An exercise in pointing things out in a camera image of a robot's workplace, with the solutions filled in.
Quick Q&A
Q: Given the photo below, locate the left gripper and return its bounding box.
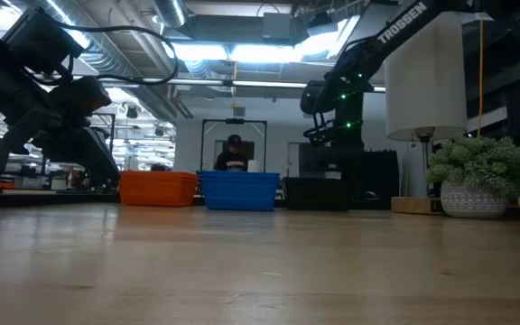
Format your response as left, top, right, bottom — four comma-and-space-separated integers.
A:
2, 67, 121, 181

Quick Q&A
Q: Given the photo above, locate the black plastic basket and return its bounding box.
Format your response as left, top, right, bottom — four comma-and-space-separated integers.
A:
284, 176, 352, 212
299, 143, 400, 211

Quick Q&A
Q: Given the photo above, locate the orange plastic basket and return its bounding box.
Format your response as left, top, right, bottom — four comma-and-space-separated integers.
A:
118, 170, 200, 209
118, 172, 200, 178

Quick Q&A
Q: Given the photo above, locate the blue plastic basket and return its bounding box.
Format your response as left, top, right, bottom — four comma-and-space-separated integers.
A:
200, 170, 282, 177
200, 170, 282, 212

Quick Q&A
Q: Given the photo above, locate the white shade wooden base lamp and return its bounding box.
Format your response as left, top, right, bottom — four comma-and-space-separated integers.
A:
384, 11, 469, 216

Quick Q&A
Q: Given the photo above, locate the long ceiling light tube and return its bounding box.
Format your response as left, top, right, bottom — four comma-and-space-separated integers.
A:
101, 79, 387, 91

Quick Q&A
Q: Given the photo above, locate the bright ceiling light panel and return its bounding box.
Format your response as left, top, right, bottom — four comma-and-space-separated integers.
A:
164, 40, 347, 64

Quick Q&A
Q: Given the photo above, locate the person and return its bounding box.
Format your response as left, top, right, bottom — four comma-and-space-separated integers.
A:
213, 134, 250, 172

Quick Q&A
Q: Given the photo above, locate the grey ceiling box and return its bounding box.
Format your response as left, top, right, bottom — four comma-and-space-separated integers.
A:
262, 12, 297, 42

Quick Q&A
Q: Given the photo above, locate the green plant in white pot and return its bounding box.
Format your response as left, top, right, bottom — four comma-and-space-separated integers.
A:
425, 135, 520, 220

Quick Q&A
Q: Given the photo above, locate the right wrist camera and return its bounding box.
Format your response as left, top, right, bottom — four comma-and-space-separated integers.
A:
299, 79, 333, 115

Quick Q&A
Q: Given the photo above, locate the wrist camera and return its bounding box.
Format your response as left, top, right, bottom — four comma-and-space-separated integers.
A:
1, 7, 85, 76
299, 79, 333, 115

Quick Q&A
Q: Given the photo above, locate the black aluminium table frame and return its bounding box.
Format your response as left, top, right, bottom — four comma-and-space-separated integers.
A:
0, 189, 520, 222

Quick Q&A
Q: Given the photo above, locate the silver ceiling duct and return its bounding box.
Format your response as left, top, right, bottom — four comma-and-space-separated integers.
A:
29, 0, 193, 123

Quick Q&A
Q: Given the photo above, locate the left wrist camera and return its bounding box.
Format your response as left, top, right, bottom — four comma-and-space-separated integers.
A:
1, 7, 85, 76

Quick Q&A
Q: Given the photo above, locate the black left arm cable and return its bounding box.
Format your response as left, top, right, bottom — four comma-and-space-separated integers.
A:
45, 15, 180, 87

